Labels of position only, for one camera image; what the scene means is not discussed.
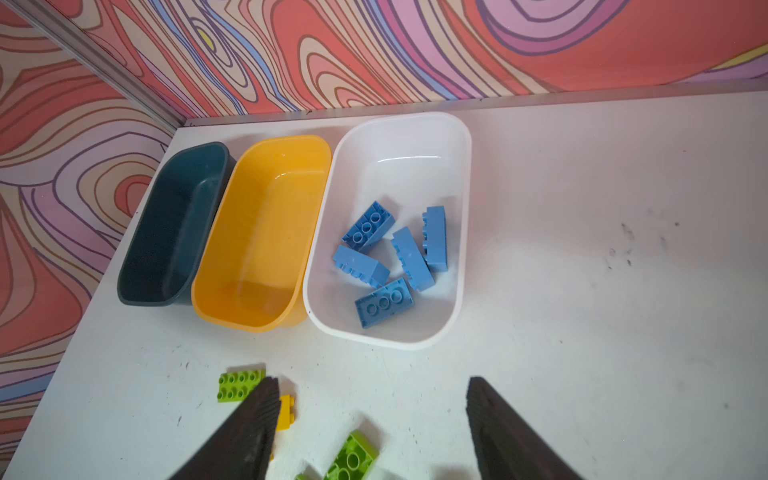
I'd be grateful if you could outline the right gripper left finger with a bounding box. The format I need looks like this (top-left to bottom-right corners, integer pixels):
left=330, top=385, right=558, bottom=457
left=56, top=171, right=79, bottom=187
left=172, top=377, right=281, bottom=480

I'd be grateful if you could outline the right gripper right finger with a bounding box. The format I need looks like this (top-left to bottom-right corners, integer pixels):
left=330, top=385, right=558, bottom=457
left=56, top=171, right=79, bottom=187
left=466, top=376, right=580, bottom=480

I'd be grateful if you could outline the blue lego brick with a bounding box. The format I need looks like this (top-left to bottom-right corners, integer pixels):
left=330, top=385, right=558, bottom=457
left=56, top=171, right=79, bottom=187
left=342, top=201, right=395, bottom=254
left=392, top=227, right=435, bottom=292
left=422, top=206, right=448, bottom=272
left=355, top=278, right=414, bottom=329

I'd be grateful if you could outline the blue lego brick lone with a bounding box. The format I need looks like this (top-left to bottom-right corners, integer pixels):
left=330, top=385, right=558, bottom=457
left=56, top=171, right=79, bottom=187
left=332, top=245, right=390, bottom=289

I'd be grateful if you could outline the yellow lego brick top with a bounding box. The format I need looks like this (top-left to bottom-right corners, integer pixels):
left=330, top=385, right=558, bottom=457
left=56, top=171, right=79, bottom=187
left=276, top=395, right=296, bottom=431

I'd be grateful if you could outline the green lego plate left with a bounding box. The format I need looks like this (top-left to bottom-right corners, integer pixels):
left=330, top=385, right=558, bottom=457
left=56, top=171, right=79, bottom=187
left=216, top=369, right=266, bottom=403

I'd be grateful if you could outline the green lego brick centre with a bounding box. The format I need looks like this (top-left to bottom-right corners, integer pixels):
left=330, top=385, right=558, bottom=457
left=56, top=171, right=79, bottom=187
left=323, top=430, right=379, bottom=480

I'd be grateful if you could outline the yellow plastic bin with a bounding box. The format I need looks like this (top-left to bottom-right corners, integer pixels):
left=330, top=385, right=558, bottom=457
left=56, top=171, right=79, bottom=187
left=191, top=135, right=332, bottom=333

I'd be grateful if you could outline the dark teal plastic bin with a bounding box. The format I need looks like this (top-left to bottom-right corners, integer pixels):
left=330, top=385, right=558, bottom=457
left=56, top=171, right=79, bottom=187
left=117, top=142, right=235, bottom=307

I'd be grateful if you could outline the white plastic bin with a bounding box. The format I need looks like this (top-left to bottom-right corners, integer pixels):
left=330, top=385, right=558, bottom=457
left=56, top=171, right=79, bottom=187
left=304, top=113, right=472, bottom=350

